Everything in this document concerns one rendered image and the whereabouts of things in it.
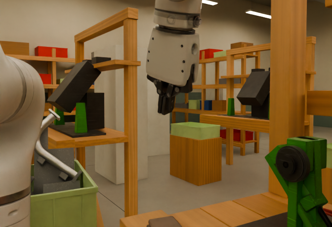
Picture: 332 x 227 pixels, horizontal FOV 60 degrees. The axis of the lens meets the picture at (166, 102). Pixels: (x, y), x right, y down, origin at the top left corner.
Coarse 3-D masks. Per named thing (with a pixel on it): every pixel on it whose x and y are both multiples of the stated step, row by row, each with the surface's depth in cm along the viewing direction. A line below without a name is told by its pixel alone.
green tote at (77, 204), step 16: (80, 176) 118; (64, 192) 89; (80, 192) 91; (32, 208) 86; (48, 208) 88; (64, 208) 90; (80, 208) 92; (96, 208) 95; (32, 224) 86; (48, 224) 88; (64, 224) 90; (80, 224) 92; (96, 224) 95
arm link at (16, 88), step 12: (0, 48) 42; (0, 60) 41; (0, 72) 40; (12, 72) 43; (0, 84) 40; (12, 84) 42; (24, 84) 46; (0, 96) 40; (12, 96) 42; (24, 96) 47; (0, 108) 41; (12, 108) 44; (0, 120) 43
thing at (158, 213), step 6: (162, 210) 90; (132, 216) 85; (138, 216) 85; (144, 216) 85; (150, 216) 85; (156, 216) 85; (162, 216) 85; (120, 222) 83; (126, 222) 82; (132, 222) 82; (138, 222) 82; (144, 222) 82
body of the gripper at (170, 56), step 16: (160, 32) 53; (176, 32) 50; (192, 32) 52; (160, 48) 54; (176, 48) 52; (192, 48) 52; (160, 64) 55; (176, 64) 53; (192, 64) 54; (176, 80) 54; (192, 80) 56
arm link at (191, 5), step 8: (160, 0) 50; (168, 0) 48; (176, 0) 48; (184, 0) 48; (192, 0) 48; (200, 0) 50; (160, 8) 50; (168, 8) 49; (176, 8) 48; (184, 8) 49; (192, 8) 49; (200, 8) 51
